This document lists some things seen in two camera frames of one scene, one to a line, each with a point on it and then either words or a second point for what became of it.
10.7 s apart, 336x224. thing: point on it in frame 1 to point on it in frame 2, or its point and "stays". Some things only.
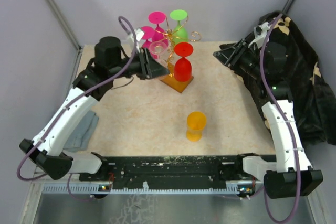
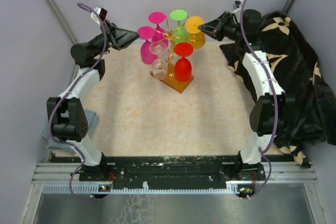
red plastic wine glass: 182,66 stays
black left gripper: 150,68 to 119,38
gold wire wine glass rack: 172,38 stays
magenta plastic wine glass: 159,35 stays
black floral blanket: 294,71 stays
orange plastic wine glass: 196,121 to 197,38
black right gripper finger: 228,52 to 211,28
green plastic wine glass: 180,33 stays
